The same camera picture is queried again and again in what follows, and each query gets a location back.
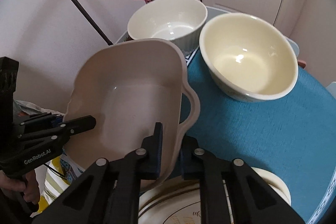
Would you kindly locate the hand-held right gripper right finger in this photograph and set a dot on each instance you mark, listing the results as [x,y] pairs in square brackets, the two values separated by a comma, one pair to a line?
[187,161]

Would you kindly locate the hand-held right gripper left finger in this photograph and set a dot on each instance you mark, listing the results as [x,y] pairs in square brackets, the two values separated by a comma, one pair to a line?
[157,153]

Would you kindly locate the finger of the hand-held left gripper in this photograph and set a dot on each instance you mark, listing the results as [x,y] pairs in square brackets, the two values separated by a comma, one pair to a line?
[50,118]
[78,123]

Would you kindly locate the floral print plate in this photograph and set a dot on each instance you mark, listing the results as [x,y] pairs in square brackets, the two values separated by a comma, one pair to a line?
[176,211]

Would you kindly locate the pink square baking dish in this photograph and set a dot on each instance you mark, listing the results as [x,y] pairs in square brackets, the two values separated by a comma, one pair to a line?
[126,87]

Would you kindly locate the plain white plate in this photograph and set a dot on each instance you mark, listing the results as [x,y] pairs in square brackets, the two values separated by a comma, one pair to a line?
[277,183]

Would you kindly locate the person's left hand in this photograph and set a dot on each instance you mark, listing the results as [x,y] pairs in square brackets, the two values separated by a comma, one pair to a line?
[15,183]

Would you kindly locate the grey garment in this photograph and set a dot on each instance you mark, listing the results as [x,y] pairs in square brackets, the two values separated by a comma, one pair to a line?
[22,106]

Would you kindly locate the teal patterned tablecloth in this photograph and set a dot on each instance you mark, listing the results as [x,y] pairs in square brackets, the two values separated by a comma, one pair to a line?
[249,134]

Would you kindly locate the cream bowl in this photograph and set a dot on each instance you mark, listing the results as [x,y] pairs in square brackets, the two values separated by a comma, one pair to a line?
[249,56]

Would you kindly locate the white ribbed bowl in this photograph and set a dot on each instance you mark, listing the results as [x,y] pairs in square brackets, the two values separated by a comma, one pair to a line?
[168,19]

